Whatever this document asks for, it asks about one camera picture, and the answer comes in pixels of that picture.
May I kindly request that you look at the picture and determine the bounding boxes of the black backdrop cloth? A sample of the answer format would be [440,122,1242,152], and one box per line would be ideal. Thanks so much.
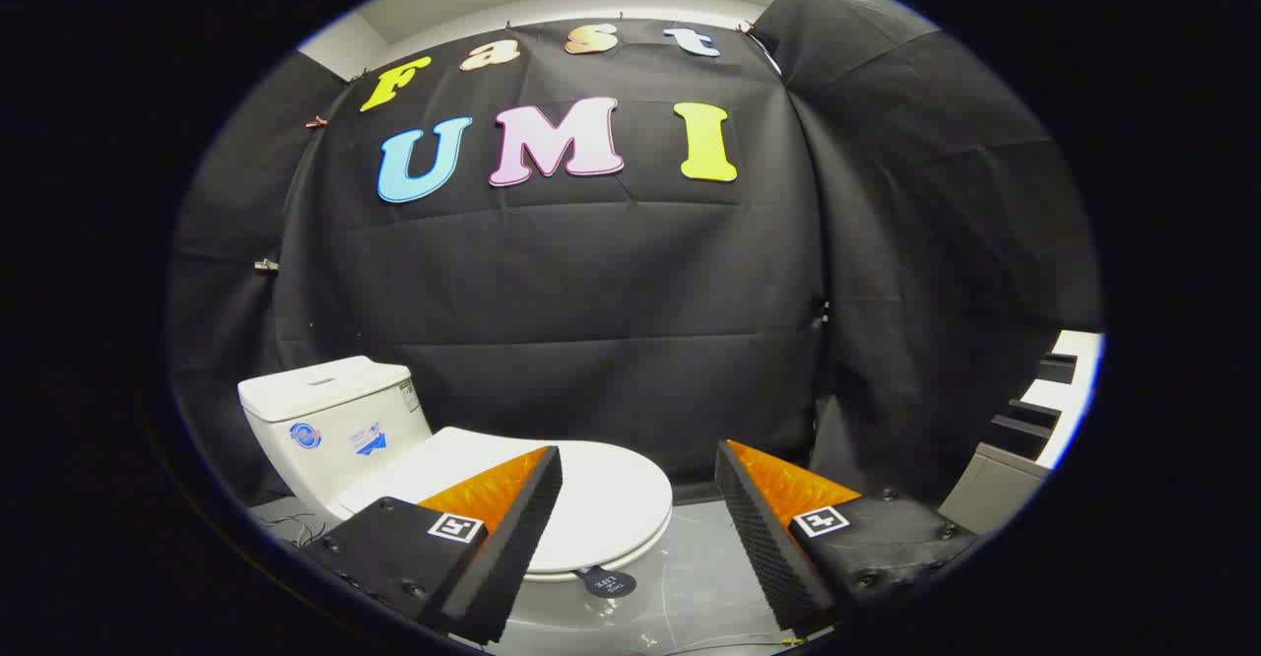
[167,0,1102,509]

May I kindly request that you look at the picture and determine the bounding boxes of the black lid pull tab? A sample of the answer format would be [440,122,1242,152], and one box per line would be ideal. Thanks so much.
[571,565,637,599]

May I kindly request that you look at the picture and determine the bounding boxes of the grey box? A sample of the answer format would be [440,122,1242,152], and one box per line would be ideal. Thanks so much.
[936,442,1051,536]

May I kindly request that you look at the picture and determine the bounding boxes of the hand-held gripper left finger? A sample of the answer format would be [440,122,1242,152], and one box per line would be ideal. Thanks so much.
[296,444,564,645]

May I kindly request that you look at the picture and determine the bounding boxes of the white and black shelf unit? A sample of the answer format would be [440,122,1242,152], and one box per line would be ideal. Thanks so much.
[990,329,1105,470]

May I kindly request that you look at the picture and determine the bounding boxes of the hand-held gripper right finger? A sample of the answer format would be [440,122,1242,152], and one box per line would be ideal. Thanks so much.
[714,439,981,637]

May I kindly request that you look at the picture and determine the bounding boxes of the white toilet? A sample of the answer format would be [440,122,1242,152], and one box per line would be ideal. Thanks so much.
[237,356,674,584]

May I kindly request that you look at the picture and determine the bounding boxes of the white toilet lid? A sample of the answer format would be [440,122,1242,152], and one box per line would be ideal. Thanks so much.
[340,426,674,578]

